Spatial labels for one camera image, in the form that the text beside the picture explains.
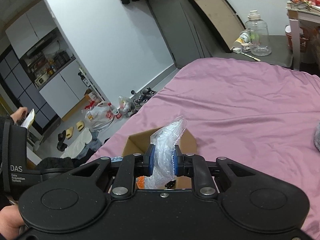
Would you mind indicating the grey sneakers pair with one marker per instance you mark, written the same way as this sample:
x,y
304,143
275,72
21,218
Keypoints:
x,y
145,95

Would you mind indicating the brown cardboard box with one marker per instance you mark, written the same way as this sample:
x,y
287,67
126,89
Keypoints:
x,y
138,143

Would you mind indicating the clear bag on floor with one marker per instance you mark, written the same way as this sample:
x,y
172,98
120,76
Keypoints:
x,y
126,107

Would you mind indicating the white desk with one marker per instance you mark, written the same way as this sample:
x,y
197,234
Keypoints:
x,y
299,36

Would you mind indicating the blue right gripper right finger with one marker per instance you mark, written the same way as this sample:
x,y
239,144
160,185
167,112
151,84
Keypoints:
x,y
178,161

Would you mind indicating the white plastic shopping bag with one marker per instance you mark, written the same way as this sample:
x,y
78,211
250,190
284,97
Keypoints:
x,y
98,118

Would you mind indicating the pink bed sheet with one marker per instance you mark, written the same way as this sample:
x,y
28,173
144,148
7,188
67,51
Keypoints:
x,y
257,114

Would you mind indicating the grey fluffy plush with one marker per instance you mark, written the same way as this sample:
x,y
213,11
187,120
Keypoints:
x,y
316,138

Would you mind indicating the yellow slipper pair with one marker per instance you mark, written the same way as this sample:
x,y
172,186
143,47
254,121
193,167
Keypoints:
x,y
79,127

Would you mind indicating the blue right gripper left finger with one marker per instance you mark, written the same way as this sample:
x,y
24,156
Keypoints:
x,y
148,160

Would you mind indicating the dark grey cabinet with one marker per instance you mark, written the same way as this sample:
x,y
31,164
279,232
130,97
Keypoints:
x,y
180,34

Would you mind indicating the small water bottle on floor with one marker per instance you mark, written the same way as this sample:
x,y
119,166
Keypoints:
x,y
116,113

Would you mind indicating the large clear plastic jar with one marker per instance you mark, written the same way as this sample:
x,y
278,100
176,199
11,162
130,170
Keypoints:
x,y
258,34

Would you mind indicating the clear plastic bead bag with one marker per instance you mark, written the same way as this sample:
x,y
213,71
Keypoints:
x,y
165,140

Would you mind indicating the person's right hand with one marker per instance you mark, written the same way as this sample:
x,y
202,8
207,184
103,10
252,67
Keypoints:
x,y
11,221

